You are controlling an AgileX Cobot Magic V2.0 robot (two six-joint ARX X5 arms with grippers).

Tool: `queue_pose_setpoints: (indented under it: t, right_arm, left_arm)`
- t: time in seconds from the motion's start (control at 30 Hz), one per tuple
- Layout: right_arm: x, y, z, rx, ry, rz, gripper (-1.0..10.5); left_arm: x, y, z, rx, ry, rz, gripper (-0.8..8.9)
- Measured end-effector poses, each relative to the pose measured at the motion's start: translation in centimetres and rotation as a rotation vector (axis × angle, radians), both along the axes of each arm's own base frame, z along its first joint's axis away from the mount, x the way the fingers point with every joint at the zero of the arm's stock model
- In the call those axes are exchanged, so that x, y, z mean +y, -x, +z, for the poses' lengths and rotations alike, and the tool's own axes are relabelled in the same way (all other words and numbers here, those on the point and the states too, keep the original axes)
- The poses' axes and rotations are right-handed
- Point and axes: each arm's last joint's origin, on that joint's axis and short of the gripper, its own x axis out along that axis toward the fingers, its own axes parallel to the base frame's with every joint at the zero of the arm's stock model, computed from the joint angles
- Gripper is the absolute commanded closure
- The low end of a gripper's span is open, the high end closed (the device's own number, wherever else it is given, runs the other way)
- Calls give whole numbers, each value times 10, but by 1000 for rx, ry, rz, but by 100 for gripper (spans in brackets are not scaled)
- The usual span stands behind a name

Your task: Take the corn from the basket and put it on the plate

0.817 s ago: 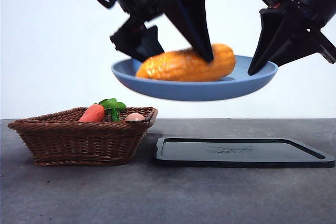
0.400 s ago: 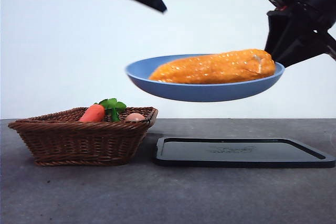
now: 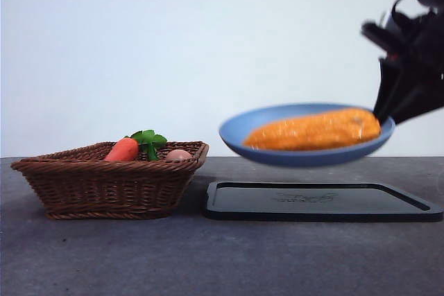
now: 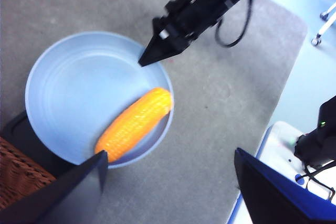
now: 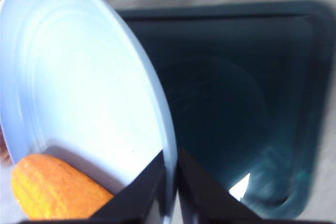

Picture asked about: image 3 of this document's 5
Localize brown egg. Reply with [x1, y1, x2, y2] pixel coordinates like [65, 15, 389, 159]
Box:
[164, 149, 193, 162]

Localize orange carrot with green leaves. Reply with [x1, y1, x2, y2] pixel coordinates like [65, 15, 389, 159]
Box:
[103, 130, 169, 162]

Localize brown wicker basket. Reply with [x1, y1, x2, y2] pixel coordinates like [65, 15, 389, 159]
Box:
[10, 141, 210, 220]

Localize black rectangular tray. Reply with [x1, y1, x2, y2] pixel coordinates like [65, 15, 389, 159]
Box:
[203, 181, 444, 223]

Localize blue round plate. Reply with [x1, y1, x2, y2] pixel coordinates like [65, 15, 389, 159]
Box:
[219, 103, 396, 168]

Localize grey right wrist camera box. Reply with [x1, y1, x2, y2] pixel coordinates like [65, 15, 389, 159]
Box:
[360, 8, 398, 53]

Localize orange-yellow corn cob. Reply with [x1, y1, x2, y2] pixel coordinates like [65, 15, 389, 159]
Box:
[242, 108, 382, 152]

